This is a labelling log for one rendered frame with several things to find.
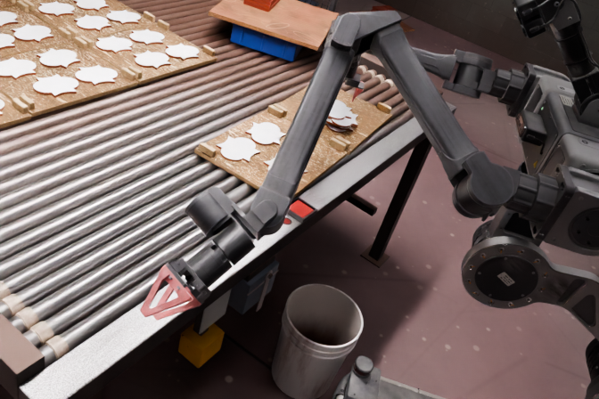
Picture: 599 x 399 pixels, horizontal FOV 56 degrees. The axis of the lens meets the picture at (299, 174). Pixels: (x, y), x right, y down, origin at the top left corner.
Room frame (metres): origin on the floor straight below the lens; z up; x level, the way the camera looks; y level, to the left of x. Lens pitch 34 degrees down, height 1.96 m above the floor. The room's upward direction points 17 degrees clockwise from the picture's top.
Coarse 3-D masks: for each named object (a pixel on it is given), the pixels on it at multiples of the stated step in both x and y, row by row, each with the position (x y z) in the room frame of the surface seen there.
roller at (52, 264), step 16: (368, 96) 2.25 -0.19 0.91; (208, 176) 1.36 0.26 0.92; (224, 176) 1.41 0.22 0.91; (176, 192) 1.25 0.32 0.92; (192, 192) 1.28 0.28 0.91; (144, 208) 1.15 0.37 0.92; (160, 208) 1.18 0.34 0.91; (112, 224) 1.05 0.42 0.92; (128, 224) 1.08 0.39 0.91; (80, 240) 0.97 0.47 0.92; (96, 240) 0.99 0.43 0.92; (48, 256) 0.90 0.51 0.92; (64, 256) 0.91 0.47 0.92; (80, 256) 0.94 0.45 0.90; (32, 272) 0.84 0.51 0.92; (48, 272) 0.86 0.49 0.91; (0, 288) 0.77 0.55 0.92; (16, 288) 0.79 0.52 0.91
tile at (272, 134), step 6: (252, 126) 1.68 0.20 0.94; (258, 126) 1.69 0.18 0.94; (264, 126) 1.70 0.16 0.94; (270, 126) 1.71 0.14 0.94; (276, 126) 1.72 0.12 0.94; (246, 132) 1.64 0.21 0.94; (252, 132) 1.64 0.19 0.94; (258, 132) 1.66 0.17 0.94; (264, 132) 1.67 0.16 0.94; (270, 132) 1.68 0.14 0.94; (276, 132) 1.69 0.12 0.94; (252, 138) 1.61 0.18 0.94; (258, 138) 1.62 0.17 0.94; (264, 138) 1.63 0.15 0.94; (270, 138) 1.64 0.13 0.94; (276, 138) 1.65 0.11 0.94; (264, 144) 1.60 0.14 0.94; (270, 144) 1.61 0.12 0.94; (276, 144) 1.62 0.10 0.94
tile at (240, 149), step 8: (224, 144) 1.52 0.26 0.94; (232, 144) 1.53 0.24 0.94; (240, 144) 1.55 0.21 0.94; (248, 144) 1.56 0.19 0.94; (224, 152) 1.48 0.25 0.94; (232, 152) 1.49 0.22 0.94; (240, 152) 1.50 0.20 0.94; (248, 152) 1.52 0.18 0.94; (256, 152) 1.53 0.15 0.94; (232, 160) 1.45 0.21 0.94; (240, 160) 1.47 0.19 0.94; (248, 160) 1.47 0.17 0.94
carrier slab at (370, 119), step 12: (300, 96) 2.02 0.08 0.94; (348, 96) 2.14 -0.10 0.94; (288, 108) 1.90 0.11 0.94; (360, 108) 2.07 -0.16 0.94; (372, 108) 2.10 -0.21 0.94; (360, 120) 1.97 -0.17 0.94; (372, 120) 2.00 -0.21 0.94; (384, 120) 2.03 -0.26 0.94; (324, 132) 1.80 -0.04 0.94; (348, 132) 1.85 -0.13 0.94; (360, 132) 1.88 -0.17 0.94; (372, 132) 1.90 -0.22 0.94; (360, 144) 1.81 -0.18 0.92
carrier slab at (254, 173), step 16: (240, 128) 1.66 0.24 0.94; (288, 128) 1.75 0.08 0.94; (208, 144) 1.51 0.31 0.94; (256, 144) 1.59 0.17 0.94; (272, 144) 1.62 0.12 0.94; (320, 144) 1.71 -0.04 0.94; (224, 160) 1.45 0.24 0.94; (256, 160) 1.50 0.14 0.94; (320, 160) 1.61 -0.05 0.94; (336, 160) 1.64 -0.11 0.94; (240, 176) 1.40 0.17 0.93; (256, 176) 1.41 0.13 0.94; (304, 176) 1.49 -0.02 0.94; (320, 176) 1.54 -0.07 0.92
